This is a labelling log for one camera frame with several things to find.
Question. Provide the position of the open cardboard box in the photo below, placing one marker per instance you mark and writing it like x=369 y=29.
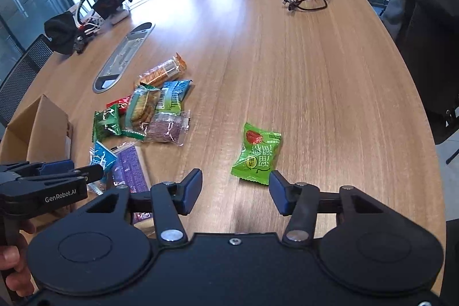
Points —
x=40 y=133

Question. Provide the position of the red snack bar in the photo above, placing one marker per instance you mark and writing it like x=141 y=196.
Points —
x=121 y=104

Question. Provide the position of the black cloth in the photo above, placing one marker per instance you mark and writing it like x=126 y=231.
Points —
x=61 y=32

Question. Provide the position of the long purple biscuit packet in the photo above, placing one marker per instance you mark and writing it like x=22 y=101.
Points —
x=130 y=169

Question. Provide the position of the blue green snack packet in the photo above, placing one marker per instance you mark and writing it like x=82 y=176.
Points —
x=171 y=97

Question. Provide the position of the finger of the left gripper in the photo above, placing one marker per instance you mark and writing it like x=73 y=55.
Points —
x=90 y=173
x=56 y=167

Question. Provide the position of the grey black backpack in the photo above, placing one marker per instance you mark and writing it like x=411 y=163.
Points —
x=426 y=35

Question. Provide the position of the person's left hand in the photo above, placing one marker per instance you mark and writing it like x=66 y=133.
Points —
x=14 y=269

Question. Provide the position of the black electronic device box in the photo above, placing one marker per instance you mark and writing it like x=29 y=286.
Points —
x=106 y=8

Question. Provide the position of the orange cracker packet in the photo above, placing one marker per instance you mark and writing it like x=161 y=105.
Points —
x=155 y=77

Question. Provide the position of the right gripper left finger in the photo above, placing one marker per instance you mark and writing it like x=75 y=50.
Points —
x=188 y=191

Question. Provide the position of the bright green candy packet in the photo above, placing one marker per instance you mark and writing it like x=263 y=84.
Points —
x=257 y=156

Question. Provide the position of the silver table cable hatch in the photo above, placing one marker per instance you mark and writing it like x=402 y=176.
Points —
x=119 y=60

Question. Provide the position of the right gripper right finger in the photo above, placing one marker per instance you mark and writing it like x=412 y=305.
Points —
x=283 y=193

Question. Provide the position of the green biscuit packet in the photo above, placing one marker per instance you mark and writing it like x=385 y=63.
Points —
x=140 y=111

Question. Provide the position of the black mesh chair left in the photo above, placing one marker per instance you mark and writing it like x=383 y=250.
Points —
x=22 y=76

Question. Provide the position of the light blue snack packet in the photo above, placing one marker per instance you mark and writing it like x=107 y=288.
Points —
x=104 y=157

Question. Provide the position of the dark green snack packet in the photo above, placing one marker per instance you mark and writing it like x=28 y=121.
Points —
x=106 y=123

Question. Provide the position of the clear purple cookie packet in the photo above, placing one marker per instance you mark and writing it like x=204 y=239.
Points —
x=168 y=128

